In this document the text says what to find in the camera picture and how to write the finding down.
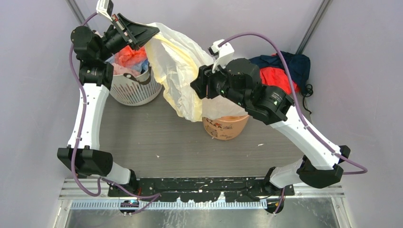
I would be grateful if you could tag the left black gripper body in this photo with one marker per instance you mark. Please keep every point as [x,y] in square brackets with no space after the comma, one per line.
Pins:
[116,39]

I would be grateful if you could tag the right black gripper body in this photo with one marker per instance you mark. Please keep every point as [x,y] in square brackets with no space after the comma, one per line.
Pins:
[217,82]

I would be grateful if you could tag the pale yellow trash bag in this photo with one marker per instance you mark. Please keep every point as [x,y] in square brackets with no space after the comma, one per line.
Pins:
[175,60]

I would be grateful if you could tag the orange plastic trash bin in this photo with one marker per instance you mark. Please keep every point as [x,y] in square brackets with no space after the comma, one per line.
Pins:
[225,128]

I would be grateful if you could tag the white slotted laundry basket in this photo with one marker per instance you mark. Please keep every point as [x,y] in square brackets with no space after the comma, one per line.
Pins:
[135,90]

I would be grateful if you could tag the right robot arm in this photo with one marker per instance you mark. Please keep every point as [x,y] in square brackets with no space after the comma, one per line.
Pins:
[239,81]

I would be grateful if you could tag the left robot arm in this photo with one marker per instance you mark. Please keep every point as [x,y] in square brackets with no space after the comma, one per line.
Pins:
[82,154]

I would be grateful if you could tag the red plastic trash bag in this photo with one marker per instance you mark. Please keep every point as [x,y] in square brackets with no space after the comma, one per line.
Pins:
[128,57]

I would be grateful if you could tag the pink plastic trash bag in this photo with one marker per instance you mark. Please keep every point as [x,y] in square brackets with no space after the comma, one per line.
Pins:
[120,70]

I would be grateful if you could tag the blue plastic trash bag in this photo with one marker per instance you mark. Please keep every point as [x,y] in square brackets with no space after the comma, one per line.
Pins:
[140,67]

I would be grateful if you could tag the red cloth garment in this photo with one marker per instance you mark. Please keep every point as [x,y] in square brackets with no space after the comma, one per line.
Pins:
[275,77]

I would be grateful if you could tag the navy blue cloth garment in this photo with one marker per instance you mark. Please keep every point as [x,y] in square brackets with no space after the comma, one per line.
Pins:
[298,66]

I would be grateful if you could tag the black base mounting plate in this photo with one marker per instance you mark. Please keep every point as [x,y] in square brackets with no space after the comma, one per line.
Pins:
[202,189]

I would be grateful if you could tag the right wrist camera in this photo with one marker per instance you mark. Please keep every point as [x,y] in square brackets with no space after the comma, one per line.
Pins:
[223,52]

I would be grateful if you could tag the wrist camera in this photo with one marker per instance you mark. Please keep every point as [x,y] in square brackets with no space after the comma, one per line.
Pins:
[105,8]
[223,52]

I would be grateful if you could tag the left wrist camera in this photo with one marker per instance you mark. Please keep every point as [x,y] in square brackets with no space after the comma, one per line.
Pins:
[105,8]

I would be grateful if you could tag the aluminium rail frame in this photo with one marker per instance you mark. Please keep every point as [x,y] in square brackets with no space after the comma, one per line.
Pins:
[111,197]

